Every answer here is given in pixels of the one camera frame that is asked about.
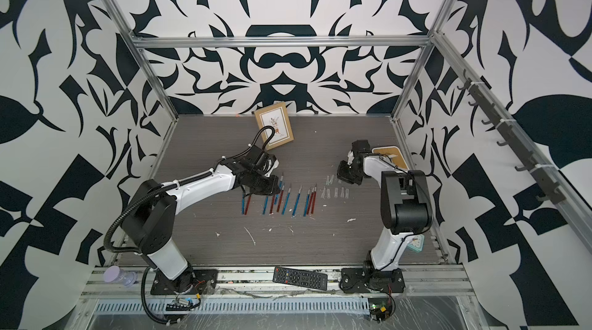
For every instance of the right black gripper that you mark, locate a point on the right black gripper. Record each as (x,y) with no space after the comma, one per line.
(341,173)

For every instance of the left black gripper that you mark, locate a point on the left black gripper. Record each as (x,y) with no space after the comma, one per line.
(274,186)

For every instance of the red knife capped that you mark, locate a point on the red knife capped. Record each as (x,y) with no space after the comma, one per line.
(279,203)

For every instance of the red carving knife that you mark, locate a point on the red carving knife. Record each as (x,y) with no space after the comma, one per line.
(310,201)
(272,205)
(313,199)

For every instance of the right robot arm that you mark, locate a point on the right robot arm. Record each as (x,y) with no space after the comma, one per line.
(405,204)

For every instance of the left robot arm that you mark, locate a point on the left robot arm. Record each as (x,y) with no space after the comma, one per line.
(145,226)

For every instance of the white box with wooden lid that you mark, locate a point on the white box with wooden lid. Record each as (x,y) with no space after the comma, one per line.
(394,155)

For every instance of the black remote control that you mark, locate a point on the black remote control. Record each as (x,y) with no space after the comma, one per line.
(300,278)

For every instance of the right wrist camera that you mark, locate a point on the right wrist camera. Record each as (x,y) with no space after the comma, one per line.
(351,158)

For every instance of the wooden picture frame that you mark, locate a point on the wooden picture frame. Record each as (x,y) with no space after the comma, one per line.
(275,116)

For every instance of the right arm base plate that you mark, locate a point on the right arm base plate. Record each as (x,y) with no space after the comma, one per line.
(360,280)

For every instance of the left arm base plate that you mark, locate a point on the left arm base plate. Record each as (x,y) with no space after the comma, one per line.
(197,281)

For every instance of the white cable duct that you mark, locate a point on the white cable duct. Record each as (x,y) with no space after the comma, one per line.
(236,306)

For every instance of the black wall hook rail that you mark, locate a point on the black wall hook rail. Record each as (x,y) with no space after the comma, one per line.
(531,158)

